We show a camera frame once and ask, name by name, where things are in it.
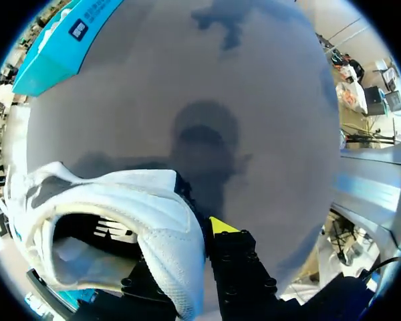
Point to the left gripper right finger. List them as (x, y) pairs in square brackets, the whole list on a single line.
[(237, 267)]

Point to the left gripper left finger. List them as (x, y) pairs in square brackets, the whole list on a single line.
[(143, 282)]

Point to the white shoe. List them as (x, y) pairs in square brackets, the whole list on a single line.
[(160, 207)]

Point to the black insole with white print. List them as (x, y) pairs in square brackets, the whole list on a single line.
[(87, 229)]

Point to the teal box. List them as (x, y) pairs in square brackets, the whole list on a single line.
[(58, 55), (77, 296)]

